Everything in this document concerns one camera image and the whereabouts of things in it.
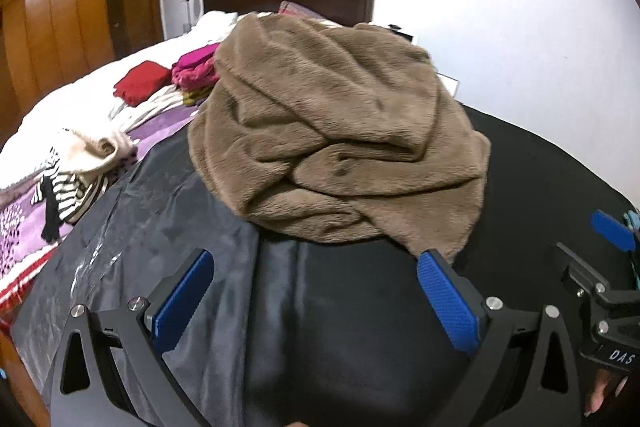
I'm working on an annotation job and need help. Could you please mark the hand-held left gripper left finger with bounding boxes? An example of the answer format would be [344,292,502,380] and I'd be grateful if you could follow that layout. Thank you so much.
[50,249,216,427]

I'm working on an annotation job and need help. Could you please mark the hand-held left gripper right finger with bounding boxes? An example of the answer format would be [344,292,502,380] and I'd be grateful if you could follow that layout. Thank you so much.
[416,249,583,427]

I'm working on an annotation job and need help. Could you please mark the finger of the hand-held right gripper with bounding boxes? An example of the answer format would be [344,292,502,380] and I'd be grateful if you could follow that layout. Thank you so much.
[590,209,640,254]
[556,243,613,304]

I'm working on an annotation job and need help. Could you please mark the brown fleece garment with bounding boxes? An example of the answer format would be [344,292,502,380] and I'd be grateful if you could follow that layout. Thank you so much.
[187,13,492,264]

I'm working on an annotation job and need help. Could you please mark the person's right hand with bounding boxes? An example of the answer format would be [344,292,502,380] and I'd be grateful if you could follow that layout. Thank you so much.
[582,367,632,418]

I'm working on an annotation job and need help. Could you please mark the blue folded garment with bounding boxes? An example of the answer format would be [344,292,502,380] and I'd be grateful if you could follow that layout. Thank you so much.
[622,212,640,288]

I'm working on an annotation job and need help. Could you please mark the black bed cover cloth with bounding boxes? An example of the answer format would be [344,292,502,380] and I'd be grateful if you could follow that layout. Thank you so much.
[10,104,640,427]

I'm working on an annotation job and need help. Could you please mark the black white striped garment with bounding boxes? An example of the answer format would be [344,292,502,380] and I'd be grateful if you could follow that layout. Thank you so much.
[30,147,113,243]

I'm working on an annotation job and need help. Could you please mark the cream garment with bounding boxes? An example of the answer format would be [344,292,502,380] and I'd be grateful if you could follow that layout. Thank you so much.
[55,127,138,175]

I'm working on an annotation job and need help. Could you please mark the purple floral bedsheet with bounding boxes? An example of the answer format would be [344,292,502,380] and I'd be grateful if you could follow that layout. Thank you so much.
[0,102,201,308]

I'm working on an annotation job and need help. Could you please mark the olive folded garment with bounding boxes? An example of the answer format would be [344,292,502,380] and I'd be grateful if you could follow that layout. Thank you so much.
[181,86,213,106]

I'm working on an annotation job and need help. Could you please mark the red folded garment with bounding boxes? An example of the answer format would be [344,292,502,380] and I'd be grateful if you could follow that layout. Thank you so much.
[113,62,171,106]

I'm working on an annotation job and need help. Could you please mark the magenta folded garment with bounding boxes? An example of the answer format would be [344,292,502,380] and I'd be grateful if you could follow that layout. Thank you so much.
[171,43,223,90]

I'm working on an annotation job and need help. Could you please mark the wooden door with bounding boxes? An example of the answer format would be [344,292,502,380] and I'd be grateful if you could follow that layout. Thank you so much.
[105,0,163,60]

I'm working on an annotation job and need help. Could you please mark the wooden wardrobe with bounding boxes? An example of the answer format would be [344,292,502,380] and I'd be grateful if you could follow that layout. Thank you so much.
[0,0,173,142]

